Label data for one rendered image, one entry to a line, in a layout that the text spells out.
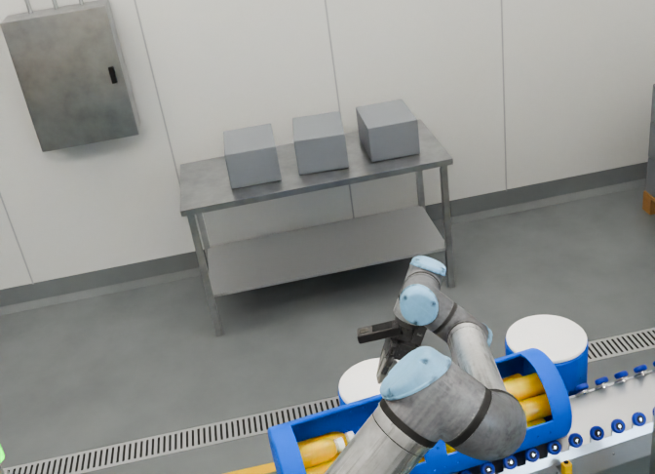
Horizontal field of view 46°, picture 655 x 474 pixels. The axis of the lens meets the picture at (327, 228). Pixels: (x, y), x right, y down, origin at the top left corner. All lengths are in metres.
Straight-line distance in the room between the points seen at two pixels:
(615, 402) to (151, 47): 3.49
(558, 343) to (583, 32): 3.22
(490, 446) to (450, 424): 0.08
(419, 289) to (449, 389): 0.57
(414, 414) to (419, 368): 0.08
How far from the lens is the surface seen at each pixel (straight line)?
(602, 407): 2.80
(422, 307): 1.84
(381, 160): 4.66
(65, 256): 5.69
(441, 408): 1.30
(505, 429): 1.35
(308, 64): 5.18
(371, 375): 2.76
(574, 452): 2.64
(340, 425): 2.52
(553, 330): 2.94
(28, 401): 4.95
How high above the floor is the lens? 2.78
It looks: 28 degrees down
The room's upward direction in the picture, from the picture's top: 9 degrees counter-clockwise
